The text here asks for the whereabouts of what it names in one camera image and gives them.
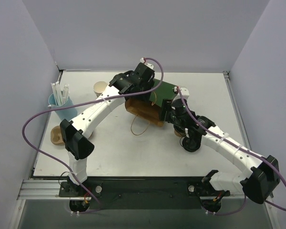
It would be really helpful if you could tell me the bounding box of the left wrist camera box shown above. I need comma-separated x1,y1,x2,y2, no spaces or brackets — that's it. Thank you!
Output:
140,57,154,70

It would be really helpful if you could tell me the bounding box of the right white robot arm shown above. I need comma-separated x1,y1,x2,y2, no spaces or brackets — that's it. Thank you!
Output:
160,99,280,204

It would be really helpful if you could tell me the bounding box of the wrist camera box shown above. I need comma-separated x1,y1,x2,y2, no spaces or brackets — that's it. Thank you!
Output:
140,57,154,70
174,86,189,100

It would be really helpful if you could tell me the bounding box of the stack of black lids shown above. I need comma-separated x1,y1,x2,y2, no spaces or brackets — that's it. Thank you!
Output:
181,136,202,153

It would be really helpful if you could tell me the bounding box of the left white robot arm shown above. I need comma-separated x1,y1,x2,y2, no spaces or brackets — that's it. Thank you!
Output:
60,62,155,196

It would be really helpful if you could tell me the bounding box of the light blue straw holder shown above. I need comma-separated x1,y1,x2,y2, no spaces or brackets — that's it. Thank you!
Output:
48,94,78,121

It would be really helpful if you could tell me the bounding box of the brown pulp cup carrier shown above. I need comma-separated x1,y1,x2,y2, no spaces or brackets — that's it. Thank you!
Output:
50,125,64,146

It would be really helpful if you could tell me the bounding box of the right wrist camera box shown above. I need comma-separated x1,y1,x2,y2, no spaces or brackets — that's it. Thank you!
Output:
174,86,189,100

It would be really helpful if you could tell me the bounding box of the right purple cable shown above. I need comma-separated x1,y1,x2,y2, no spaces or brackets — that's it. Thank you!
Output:
176,87,286,215

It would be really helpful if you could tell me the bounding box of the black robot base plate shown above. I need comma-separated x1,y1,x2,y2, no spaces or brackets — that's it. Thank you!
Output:
58,177,230,212

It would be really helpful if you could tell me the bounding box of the brown paper coffee cup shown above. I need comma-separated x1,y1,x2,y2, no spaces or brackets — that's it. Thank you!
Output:
174,129,184,137

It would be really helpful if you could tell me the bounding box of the green paper bag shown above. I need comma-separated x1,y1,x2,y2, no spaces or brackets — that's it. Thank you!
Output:
124,81,176,136

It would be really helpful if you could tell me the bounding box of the stack of brown paper cups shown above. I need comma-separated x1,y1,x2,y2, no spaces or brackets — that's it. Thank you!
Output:
93,81,108,97

